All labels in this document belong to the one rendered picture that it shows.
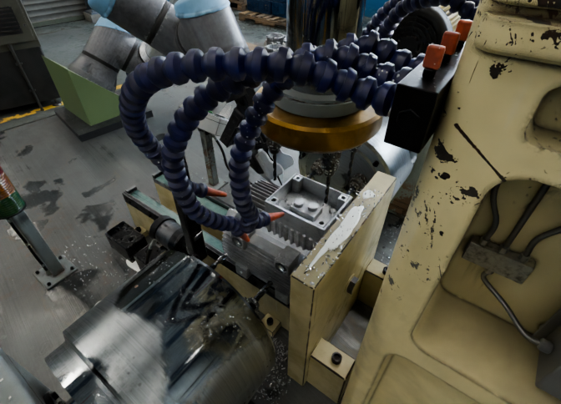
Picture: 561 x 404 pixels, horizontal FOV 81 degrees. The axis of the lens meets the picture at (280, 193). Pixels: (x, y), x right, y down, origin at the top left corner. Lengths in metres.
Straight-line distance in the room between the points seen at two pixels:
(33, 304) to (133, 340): 0.63
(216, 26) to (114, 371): 0.51
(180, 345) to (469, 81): 0.38
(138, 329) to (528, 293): 0.41
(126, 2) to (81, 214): 0.71
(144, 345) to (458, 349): 0.33
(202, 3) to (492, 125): 0.50
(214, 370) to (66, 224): 0.85
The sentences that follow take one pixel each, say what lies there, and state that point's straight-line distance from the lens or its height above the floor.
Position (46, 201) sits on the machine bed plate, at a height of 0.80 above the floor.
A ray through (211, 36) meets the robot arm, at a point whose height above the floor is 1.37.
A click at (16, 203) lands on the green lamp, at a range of 0.91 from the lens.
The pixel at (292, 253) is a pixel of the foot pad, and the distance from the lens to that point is 0.59.
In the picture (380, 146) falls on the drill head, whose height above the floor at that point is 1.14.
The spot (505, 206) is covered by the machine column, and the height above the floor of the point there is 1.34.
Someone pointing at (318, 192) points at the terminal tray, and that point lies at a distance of 0.63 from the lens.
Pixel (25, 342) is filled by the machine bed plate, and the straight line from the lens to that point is 0.98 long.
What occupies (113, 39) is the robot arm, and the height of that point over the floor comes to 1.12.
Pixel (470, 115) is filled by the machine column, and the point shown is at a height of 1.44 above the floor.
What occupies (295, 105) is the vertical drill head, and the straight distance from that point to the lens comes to 0.42.
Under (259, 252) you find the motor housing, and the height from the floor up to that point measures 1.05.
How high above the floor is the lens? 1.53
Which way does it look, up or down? 41 degrees down
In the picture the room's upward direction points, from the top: straight up
